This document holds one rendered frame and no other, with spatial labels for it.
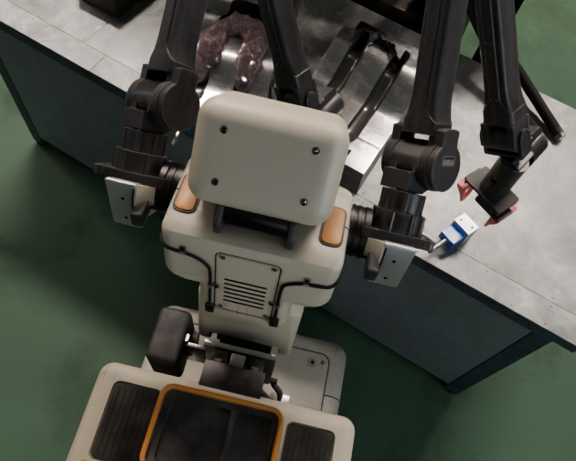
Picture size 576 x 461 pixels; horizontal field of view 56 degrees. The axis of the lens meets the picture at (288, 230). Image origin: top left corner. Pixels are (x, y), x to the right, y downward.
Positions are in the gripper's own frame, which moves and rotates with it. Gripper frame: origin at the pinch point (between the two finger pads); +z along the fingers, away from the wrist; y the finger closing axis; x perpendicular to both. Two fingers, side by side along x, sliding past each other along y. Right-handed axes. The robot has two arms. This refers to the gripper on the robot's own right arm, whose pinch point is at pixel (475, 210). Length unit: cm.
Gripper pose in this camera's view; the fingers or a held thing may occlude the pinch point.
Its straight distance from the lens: 130.3
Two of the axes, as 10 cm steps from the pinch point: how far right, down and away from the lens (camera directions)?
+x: -8.1, 4.8, -3.4
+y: -5.8, -7.4, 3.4
